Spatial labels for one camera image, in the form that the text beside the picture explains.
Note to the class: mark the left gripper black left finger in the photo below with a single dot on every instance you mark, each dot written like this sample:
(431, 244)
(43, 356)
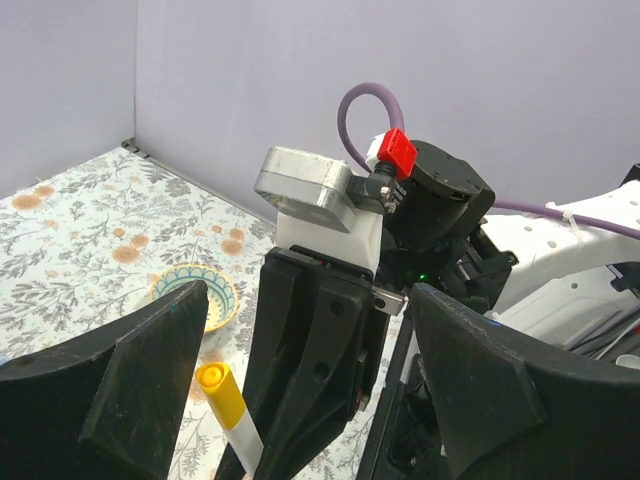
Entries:
(107, 404)

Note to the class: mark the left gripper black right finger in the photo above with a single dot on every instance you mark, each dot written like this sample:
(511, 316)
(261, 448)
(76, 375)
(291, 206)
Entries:
(510, 406)

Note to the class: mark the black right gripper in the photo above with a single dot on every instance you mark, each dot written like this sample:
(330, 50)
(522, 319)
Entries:
(318, 337)

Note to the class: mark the white marker with yellow tip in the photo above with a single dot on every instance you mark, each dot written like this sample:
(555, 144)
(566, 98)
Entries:
(247, 444)

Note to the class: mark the yellow and blue patterned bowl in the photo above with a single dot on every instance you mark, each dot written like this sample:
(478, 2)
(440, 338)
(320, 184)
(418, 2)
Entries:
(217, 293)

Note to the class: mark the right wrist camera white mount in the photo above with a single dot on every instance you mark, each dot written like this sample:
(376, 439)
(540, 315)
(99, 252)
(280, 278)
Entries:
(324, 207)

